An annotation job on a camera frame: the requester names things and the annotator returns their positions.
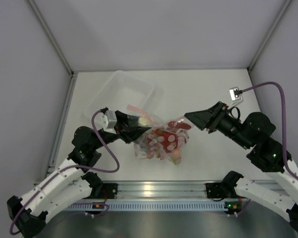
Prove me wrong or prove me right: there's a left aluminium frame post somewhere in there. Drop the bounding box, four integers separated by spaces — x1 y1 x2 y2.
26 0 74 75

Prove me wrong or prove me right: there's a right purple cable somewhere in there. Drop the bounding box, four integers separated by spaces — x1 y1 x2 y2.
240 81 298 185

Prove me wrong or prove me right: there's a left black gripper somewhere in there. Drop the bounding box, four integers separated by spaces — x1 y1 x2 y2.
91 111 151 150

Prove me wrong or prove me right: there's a clear zip top bag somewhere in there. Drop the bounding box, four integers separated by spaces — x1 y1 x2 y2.
127 105 194 163

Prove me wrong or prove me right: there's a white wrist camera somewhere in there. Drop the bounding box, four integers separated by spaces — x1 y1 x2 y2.
101 111 117 134
229 87 243 107

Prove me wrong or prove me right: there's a right aluminium frame post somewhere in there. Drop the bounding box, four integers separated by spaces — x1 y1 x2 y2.
247 0 294 74

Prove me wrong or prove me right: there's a translucent white plastic basket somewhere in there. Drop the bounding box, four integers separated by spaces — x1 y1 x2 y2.
83 70 156 119

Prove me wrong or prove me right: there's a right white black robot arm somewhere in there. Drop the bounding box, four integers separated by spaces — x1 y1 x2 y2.
184 102 298 233

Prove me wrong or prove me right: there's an aluminium rail base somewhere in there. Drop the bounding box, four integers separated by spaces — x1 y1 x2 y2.
33 180 275 200

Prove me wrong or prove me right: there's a white slotted cable duct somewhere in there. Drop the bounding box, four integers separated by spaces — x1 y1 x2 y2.
61 200 241 212

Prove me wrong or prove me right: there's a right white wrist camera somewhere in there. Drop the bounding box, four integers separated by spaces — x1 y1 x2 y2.
229 87 243 107

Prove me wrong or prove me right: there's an aluminium frame post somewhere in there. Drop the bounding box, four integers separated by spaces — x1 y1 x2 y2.
247 0 294 74
26 0 74 75

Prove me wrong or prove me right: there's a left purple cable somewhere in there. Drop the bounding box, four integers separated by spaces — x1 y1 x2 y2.
9 108 120 235

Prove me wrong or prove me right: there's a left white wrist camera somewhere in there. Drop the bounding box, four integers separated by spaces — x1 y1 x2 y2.
101 111 117 134

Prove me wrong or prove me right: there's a red fake lobster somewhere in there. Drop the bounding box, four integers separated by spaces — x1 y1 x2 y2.
139 120 191 159

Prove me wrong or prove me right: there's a purple cable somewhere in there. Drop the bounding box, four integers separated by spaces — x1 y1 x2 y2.
9 108 120 235
240 81 298 185

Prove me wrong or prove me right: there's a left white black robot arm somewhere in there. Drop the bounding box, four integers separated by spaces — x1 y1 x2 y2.
7 108 151 238

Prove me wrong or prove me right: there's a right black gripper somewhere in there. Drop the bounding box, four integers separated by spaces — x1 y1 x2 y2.
185 101 253 150

